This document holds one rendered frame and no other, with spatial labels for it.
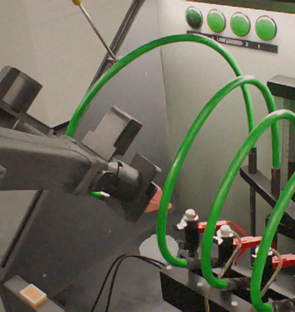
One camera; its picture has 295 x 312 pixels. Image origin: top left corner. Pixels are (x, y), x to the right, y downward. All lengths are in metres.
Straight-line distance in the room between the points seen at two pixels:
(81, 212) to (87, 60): 2.75
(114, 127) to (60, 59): 3.03
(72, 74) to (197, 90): 2.67
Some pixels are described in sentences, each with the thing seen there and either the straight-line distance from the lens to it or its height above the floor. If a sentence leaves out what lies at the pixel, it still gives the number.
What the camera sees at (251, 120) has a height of 1.22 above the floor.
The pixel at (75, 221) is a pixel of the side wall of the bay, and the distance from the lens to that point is 1.23.
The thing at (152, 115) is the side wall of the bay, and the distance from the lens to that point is 1.30.
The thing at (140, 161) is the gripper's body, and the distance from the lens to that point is 0.88.
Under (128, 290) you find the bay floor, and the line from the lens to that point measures 1.25.
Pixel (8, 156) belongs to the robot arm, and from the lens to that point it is 0.49.
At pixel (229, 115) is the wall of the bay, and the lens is 1.21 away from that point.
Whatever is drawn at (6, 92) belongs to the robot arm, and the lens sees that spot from 0.91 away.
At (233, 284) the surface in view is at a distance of 0.85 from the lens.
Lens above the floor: 1.69
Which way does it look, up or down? 30 degrees down
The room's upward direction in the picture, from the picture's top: 7 degrees counter-clockwise
